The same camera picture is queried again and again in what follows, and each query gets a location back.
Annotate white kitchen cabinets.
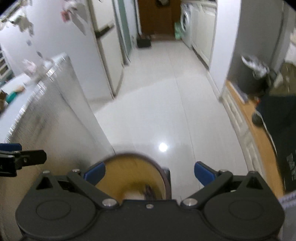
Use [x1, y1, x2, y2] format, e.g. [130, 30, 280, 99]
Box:
[192, 1, 217, 67]

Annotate green plastic bag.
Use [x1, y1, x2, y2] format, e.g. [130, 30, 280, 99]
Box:
[174, 22, 183, 40]

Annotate round brown-rimmed trash bin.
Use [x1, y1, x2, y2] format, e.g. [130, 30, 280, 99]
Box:
[95, 153, 171, 203]

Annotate white crumpled trash in bin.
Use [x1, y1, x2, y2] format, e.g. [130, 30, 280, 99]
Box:
[123, 190, 145, 200]

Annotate dark purple wrapper in bin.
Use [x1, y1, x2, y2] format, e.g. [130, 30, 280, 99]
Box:
[144, 185, 156, 200]

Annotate brown wooden door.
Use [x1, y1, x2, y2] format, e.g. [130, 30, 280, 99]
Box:
[137, 0, 181, 36]

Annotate cream carved low cabinet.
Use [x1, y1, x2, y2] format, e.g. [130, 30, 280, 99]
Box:
[220, 80, 285, 198]

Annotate white heart-print table cover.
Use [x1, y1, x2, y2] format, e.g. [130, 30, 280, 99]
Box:
[0, 73, 37, 143]

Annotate white washing machine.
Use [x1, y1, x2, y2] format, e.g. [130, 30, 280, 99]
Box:
[180, 2, 193, 49]

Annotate white refrigerator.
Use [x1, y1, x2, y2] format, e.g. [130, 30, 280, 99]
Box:
[86, 1, 124, 96]

